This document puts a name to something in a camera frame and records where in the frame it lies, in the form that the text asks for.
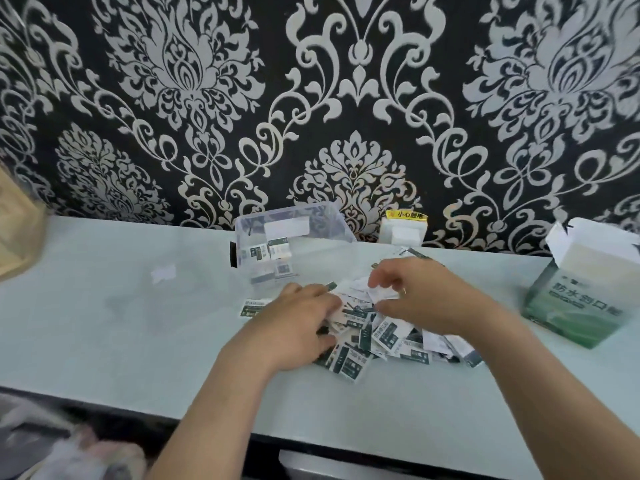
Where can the person's left hand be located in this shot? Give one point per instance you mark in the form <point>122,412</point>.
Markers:
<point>285,329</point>

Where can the person's right hand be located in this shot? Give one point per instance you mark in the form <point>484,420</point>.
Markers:
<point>435,294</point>

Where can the pile of white green packets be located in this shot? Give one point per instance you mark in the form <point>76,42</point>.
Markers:
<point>390,339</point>

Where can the clear plastic box lid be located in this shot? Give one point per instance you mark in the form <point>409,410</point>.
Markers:
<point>162,273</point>

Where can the green white cardboard carton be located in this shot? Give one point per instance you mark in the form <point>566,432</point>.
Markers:
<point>580,304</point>

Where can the person's left forearm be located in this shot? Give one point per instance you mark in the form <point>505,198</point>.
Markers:
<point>215,419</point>

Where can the person's right forearm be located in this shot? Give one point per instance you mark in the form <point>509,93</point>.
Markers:
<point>560,404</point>

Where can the crumpled plastic bag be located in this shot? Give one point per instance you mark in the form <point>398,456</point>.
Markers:
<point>75,454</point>

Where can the white wall socket yellow label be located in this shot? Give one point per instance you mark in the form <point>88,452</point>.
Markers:
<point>405,232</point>

